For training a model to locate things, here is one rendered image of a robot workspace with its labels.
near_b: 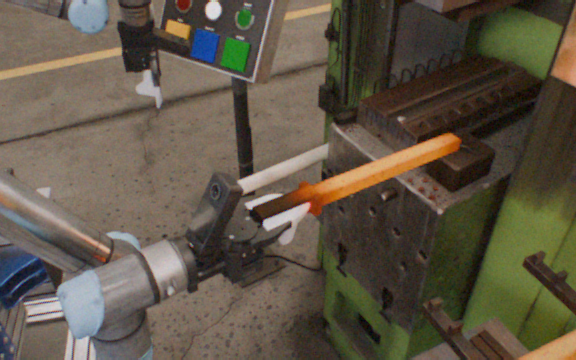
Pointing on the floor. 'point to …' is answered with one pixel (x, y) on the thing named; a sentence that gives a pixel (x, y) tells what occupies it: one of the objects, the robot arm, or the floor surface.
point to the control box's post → (242, 127)
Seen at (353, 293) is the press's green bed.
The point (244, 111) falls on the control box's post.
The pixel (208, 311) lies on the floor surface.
